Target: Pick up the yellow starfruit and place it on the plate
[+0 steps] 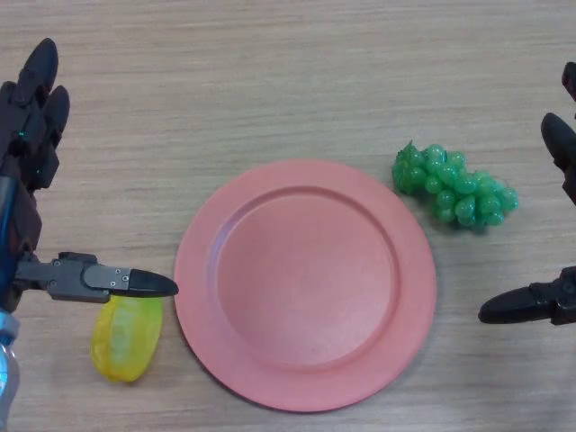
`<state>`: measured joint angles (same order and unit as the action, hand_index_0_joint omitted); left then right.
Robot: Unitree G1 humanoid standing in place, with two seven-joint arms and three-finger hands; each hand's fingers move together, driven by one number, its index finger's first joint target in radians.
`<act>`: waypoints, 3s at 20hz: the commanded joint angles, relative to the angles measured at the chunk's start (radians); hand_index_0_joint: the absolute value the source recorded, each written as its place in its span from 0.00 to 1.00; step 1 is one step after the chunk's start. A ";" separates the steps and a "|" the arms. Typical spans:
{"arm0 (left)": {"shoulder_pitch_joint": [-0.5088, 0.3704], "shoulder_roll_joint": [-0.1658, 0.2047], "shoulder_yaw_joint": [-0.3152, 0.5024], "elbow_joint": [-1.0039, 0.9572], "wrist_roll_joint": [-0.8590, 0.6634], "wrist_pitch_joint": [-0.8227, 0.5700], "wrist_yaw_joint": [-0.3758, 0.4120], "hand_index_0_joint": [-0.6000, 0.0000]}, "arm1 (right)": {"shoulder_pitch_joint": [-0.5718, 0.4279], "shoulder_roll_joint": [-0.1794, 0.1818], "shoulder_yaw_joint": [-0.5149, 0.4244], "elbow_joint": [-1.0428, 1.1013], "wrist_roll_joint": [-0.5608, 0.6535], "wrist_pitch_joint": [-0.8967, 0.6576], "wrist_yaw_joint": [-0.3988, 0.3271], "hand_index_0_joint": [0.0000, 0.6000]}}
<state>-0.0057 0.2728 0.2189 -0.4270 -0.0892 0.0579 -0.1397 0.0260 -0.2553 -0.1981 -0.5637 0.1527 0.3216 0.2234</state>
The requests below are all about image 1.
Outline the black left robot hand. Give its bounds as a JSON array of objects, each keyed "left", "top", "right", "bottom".
[{"left": 0, "top": 38, "right": 180, "bottom": 316}]

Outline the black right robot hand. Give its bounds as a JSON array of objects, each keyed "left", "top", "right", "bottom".
[{"left": 478, "top": 61, "right": 576, "bottom": 326}]

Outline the yellow green starfruit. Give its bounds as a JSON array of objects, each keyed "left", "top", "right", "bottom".
[{"left": 91, "top": 294, "right": 165, "bottom": 384}]

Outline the pink round plate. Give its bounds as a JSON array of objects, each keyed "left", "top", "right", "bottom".
[{"left": 174, "top": 157, "right": 437, "bottom": 413}]

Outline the green grape bunch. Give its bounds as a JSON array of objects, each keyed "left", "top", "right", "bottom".
[{"left": 391, "top": 139, "right": 520, "bottom": 234}]

